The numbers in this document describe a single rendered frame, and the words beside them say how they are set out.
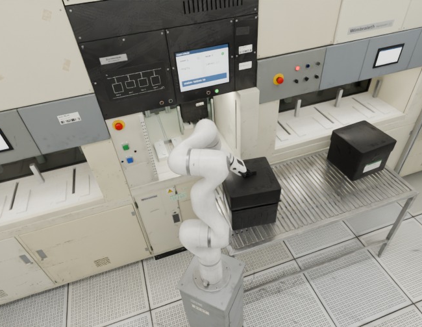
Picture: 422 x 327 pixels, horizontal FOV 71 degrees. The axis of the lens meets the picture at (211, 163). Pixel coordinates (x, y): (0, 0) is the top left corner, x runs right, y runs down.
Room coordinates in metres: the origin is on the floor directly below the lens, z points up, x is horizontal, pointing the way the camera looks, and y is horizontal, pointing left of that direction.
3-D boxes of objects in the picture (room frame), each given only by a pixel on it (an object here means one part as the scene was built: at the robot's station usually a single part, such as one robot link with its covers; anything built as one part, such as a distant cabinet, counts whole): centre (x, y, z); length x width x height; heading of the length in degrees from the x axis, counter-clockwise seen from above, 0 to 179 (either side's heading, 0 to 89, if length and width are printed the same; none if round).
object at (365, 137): (1.54, -1.03, 0.89); 0.29 x 0.29 x 0.25; 19
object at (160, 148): (1.75, 0.29, 0.89); 0.22 x 0.21 x 0.04; 15
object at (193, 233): (0.79, 0.08, 1.07); 0.19 x 0.12 x 0.24; 79
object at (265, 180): (1.21, -0.21, 1.02); 0.29 x 0.29 x 0.13; 7
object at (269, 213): (1.21, -0.21, 0.85); 0.28 x 0.28 x 0.17; 7
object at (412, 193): (1.35, -0.61, 0.38); 1.30 x 0.60 x 0.76; 105
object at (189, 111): (2.12, 0.12, 1.06); 0.24 x 0.20 x 0.32; 105
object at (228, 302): (0.79, 0.05, 0.38); 0.28 x 0.28 x 0.76; 60
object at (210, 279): (0.79, 0.05, 0.85); 0.19 x 0.19 x 0.18
